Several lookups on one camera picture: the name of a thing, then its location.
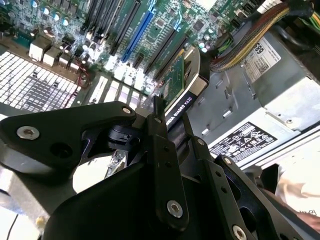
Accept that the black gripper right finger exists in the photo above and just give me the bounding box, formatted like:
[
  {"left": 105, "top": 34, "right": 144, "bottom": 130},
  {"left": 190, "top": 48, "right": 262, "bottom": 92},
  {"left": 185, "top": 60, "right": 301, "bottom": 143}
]
[{"left": 183, "top": 113, "right": 301, "bottom": 240}]

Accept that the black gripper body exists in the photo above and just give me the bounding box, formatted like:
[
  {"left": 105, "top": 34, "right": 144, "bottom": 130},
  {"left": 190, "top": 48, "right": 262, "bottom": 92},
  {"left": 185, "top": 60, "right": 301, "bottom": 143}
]
[{"left": 43, "top": 159, "right": 222, "bottom": 240}]

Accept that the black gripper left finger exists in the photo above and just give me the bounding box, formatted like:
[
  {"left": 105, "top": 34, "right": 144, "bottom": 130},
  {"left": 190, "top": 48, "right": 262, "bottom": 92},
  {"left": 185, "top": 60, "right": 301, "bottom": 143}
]
[{"left": 0, "top": 96, "right": 190, "bottom": 227}]

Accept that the graphics card with black shroud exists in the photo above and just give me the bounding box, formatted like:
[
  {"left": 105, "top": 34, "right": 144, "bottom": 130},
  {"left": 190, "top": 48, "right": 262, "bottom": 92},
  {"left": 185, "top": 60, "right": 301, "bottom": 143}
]
[{"left": 106, "top": 47, "right": 210, "bottom": 178}]

